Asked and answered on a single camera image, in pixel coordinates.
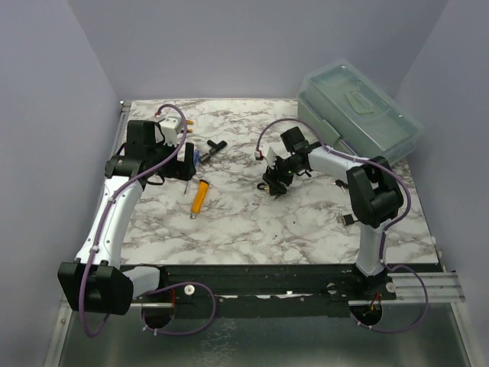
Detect yellow utility knife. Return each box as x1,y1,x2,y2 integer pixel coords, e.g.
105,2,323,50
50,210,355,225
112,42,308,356
189,180,209,219

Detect clear green plastic toolbox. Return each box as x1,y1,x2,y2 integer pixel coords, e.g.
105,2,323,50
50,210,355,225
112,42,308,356
297,60,424,165

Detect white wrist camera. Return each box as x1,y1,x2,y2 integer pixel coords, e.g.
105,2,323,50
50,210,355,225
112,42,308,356
264,145,282,169
158,116,183,147

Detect yellow handled pliers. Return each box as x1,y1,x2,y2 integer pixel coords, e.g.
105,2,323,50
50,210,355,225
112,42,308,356
186,120,194,133

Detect blue red screwdriver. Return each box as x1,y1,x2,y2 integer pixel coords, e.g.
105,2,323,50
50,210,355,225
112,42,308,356
183,149,200,194

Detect aluminium rail frame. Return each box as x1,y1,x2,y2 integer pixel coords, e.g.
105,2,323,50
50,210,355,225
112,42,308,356
41,99,474,367

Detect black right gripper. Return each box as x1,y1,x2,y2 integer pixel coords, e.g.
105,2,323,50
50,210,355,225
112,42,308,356
262,153,303,196

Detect black T-handle socket tool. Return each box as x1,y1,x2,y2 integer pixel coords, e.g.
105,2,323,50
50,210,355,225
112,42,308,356
199,140,228,164

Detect yellow padlock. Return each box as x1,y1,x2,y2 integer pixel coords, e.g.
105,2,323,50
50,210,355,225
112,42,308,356
257,182,270,193

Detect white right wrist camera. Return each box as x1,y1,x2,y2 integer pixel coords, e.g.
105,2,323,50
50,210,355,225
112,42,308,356
264,145,282,169

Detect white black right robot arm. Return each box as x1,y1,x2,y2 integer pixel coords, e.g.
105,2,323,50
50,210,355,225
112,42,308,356
255,127,404,300

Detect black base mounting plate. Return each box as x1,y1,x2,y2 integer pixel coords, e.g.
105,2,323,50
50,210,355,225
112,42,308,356
125,263,398,319

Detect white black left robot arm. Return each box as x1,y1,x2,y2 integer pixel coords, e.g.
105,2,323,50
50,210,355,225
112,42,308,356
57,116,196,315

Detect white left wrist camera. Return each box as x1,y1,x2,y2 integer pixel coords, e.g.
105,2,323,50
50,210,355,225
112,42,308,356
158,116,183,147

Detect orange padlock with keys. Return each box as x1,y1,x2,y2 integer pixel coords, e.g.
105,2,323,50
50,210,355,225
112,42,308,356
335,180,348,190

